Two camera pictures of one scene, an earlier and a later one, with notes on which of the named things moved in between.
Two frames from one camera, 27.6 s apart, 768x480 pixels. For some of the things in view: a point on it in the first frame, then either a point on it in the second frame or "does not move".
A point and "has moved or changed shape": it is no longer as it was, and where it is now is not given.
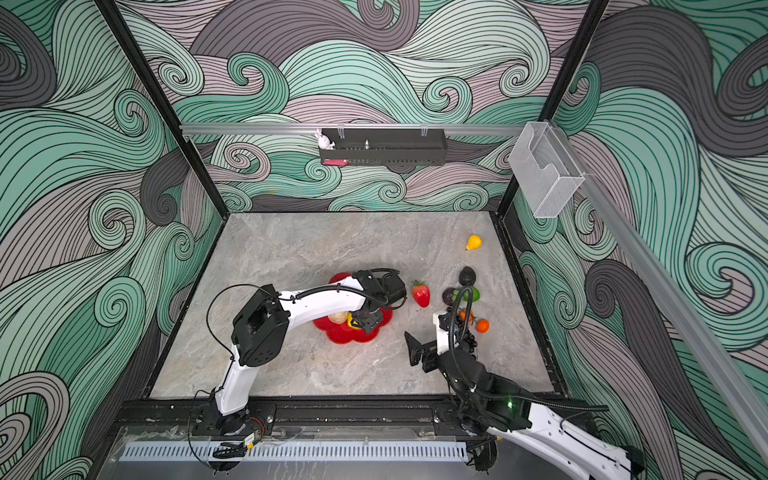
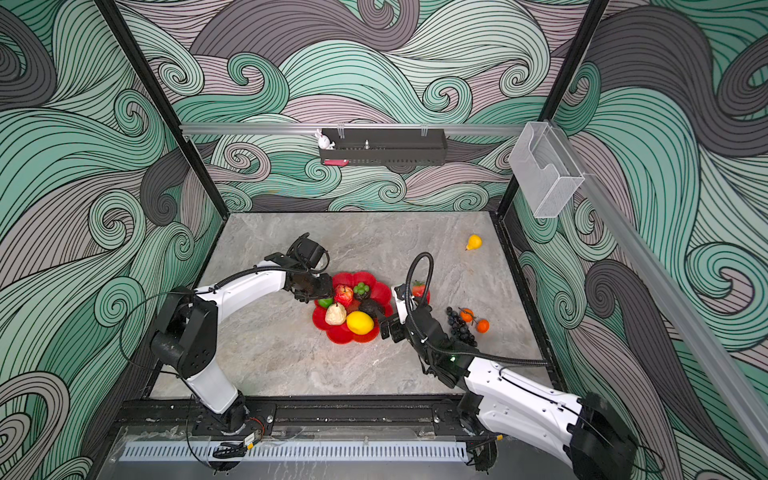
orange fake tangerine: [463, 314] does not move
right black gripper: [421, 350] → [396, 327]
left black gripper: [372, 324] → [325, 290]
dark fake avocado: [467, 276] has moved or changed shape
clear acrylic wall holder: [544, 169] does not move
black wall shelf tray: [386, 146] does not move
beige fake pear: [338, 317] does not move
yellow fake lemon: [350, 317] does not move
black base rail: [305, 416] does not move
